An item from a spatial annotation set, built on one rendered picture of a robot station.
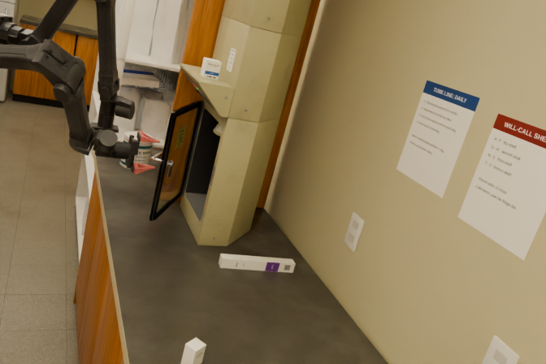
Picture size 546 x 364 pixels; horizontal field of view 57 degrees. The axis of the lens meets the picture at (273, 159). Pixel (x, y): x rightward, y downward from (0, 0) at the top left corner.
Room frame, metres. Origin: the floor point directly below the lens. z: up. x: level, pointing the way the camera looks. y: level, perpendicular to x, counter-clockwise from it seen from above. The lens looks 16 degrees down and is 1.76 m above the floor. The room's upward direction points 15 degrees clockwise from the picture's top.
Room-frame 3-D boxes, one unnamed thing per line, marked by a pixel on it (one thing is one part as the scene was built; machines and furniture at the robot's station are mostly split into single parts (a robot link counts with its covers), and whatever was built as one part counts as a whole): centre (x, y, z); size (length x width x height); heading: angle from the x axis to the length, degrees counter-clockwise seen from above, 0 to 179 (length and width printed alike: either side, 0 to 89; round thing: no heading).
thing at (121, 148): (1.61, 0.50, 1.20); 0.07 x 0.07 x 0.10; 26
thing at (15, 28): (1.81, 1.05, 1.45); 0.09 x 0.08 x 0.12; 0
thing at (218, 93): (1.71, 0.30, 1.46); 0.32 x 0.12 x 0.10; 26
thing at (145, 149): (2.19, 0.62, 1.01); 0.13 x 0.13 x 0.15
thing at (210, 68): (1.67, 0.28, 1.54); 0.05 x 0.05 x 0.06; 26
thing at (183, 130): (1.71, 0.34, 1.19); 0.30 x 0.01 x 0.40; 174
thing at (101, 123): (1.85, 0.67, 1.21); 0.10 x 0.07 x 0.07; 116
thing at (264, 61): (1.79, 0.14, 1.32); 0.32 x 0.25 x 0.77; 26
